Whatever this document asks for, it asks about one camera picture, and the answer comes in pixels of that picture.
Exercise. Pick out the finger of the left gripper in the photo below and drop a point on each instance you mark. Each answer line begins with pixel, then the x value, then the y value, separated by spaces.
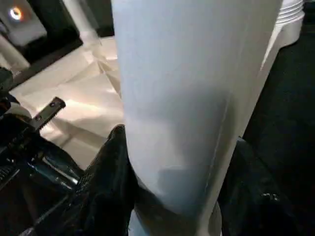
pixel 41 211

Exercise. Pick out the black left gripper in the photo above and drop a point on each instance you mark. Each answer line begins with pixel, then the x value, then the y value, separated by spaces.
pixel 27 132

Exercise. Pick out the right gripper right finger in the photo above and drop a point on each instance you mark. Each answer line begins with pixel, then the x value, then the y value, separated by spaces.
pixel 256 196

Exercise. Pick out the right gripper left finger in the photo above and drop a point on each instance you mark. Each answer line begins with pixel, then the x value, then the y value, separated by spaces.
pixel 108 186

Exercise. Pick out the white plastic table top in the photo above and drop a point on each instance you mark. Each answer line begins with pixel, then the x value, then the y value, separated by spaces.
pixel 81 93

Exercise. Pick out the white plastic table leg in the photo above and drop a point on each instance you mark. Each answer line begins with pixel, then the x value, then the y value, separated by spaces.
pixel 291 11
pixel 89 22
pixel 184 86

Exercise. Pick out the black work mat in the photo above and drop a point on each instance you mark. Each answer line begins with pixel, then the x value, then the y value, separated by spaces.
pixel 288 110

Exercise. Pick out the black speaker box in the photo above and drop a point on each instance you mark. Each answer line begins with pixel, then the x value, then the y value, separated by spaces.
pixel 59 24

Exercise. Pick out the white computer case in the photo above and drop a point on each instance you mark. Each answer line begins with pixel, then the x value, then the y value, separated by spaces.
pixel 22 22

